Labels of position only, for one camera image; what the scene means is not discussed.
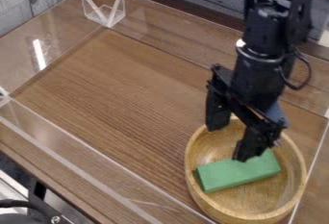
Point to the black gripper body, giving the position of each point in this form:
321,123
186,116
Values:
253,84

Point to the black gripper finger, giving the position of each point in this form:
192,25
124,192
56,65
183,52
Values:
259,136
217,110

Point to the green rectangular block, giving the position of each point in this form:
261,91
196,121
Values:
227,173

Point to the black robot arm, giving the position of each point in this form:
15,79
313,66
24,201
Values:
277,27

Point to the brown wooden bowl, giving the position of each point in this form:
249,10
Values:
253,192

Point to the clear acrylic corner bracket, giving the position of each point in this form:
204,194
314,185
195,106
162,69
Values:
104,15

